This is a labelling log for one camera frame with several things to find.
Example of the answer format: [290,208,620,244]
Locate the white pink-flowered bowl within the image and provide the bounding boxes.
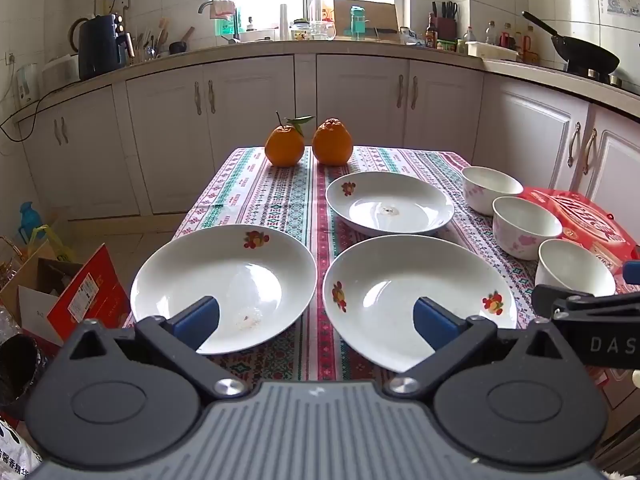
[492,196,564,261]
[460,165,524,216]
[534,238,617,298]

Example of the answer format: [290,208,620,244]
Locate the cardboard box on counter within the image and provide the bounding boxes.
[333,0,401,43]

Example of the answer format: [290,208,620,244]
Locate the red gift box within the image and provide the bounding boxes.
[515,186,640,391]

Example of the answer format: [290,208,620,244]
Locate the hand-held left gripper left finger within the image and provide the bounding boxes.
[56,296,249,402]

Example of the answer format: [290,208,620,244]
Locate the yellow green bag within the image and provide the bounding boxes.
[30,225,76,261]

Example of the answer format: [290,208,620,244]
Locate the white plastic tray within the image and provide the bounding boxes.
[467,40,519,62]

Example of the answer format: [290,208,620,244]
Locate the stone kitchen countertop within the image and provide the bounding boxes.
[12,39,640,123]

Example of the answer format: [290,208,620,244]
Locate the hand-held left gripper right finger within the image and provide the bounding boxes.
[389,296,576,402]

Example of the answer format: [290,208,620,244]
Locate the white electric kettle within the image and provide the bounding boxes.
[15,62,41,106]

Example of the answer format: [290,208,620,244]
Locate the black mortar with pestle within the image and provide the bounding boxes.
[168,26,197,56]

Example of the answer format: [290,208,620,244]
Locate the white printed sack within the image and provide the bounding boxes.
[0,412,43,480]

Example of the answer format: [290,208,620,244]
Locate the metal kitchen faucet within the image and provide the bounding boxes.
[197,0,241,43]

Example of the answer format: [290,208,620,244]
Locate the patterned striped tablecloth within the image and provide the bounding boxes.
[122,146,640,383]

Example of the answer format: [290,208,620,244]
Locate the black bin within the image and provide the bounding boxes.
[0,335,48,421]

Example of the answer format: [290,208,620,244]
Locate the green dish soap bottle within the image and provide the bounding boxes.
[215,10,241,38]

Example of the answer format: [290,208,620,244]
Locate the teal water bottle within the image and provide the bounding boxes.
[349,6,371,40]

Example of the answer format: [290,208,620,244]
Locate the orange with leaf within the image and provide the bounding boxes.
[264,111,316,168]

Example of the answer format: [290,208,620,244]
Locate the dark red knife block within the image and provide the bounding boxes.
[431,1,459,41]

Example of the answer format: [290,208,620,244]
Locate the black wok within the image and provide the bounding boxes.
[522,10,621,77]

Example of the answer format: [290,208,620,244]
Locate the white kitchen cabinets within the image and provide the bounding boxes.
[12,52,640,221]

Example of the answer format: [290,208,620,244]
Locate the bumpy orange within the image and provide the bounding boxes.
[312,118,354,166]

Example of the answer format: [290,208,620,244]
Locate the utensil holder with utensils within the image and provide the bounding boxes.
[135,17,171,61]

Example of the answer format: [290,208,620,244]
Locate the red cardboard box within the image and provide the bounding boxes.
[0,244,132,346]

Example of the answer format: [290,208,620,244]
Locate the clear cooking oil jug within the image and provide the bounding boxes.
[308,0,335,26]

